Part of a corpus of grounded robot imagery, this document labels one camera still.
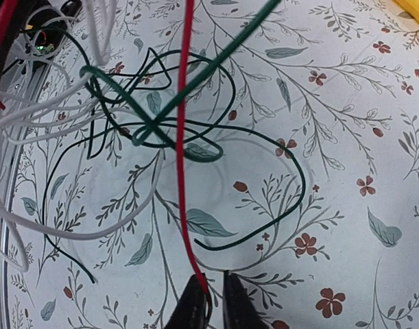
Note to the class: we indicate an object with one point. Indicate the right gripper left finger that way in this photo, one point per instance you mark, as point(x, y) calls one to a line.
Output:
point(193, 310)

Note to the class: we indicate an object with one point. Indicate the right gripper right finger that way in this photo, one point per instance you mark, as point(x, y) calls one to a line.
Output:
point(238, 310)

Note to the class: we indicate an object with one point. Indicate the floral tablecloth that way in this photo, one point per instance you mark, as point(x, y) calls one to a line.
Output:
point(307, 186)

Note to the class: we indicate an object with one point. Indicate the right yellow bin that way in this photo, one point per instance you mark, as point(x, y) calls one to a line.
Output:
point(411, 6)

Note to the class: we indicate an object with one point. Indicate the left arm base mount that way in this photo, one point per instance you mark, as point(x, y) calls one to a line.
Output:
point(42, 23)

